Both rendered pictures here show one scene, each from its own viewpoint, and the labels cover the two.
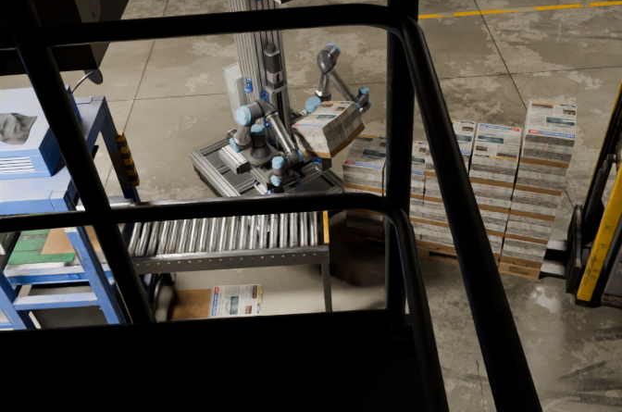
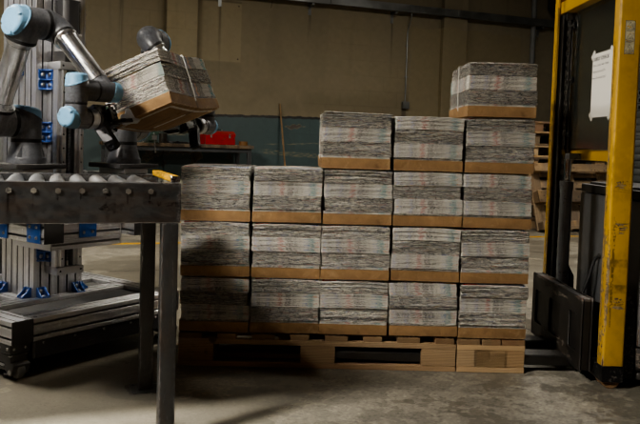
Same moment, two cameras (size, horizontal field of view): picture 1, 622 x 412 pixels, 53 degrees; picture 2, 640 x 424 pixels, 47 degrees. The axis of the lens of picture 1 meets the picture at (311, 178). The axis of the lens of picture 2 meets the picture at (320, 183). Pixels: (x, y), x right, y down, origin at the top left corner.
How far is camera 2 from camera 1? 2.82 m
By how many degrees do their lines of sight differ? 43
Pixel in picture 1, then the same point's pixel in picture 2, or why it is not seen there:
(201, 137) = not seen: outside the picture
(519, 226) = (481, 251)
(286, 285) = (56, 409)
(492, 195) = (432, 193)
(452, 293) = (394, 393)
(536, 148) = (487, 88)
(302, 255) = (124, 191)
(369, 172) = (229, 177)
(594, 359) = not seen: outside the picture
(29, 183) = not seen: outside the picture
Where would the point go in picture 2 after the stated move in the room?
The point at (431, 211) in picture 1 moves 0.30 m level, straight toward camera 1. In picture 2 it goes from (336, 246) to (350, 257)
